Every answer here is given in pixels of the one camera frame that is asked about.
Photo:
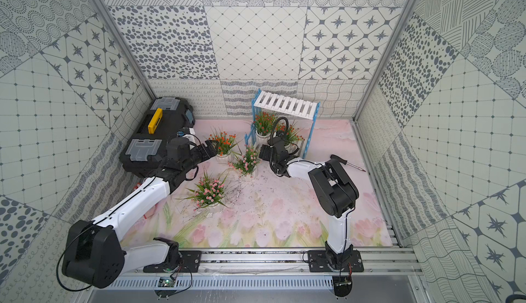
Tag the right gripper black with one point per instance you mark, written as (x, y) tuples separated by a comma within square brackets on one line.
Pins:
[(265, 151)]

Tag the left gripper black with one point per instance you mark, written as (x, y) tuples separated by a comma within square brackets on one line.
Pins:
[(203, 152)]

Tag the red flower plant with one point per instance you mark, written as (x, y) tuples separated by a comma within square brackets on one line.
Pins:
[(263, 123), (292, 135)]

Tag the orange flower potted plant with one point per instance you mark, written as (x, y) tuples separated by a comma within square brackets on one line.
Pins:
[(225, 142)]

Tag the pink flower plant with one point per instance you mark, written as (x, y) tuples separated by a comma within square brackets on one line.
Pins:
[(209, 191), (247, 163)]

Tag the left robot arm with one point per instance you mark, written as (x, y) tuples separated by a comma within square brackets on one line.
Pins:
[(93, 253)]

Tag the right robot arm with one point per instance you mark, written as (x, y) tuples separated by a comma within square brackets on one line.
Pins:
[(334, 189)]

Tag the blue white slatted rack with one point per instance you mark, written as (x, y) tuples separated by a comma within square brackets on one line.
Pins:
[(297, 108)]

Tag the pink flower plant front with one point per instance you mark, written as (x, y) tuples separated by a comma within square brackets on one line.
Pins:
[(209, 191)]

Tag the black plastic toolbox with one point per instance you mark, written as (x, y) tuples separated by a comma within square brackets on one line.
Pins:
[(145, 151)]

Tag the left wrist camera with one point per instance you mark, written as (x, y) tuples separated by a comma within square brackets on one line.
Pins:
[(185, 132)]

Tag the black handled screwdriver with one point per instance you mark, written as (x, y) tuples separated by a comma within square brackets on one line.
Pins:
[(346, 162)]

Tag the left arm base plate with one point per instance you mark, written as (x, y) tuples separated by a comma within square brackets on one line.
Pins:
[(187, 259)]

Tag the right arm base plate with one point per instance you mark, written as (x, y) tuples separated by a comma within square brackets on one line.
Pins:
[(323, 261)]

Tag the white slotted cable duct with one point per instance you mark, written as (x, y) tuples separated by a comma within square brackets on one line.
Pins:
[(313, 282)]

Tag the aluminium rail frame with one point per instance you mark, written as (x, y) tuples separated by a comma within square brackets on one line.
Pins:
[(255, 261)]

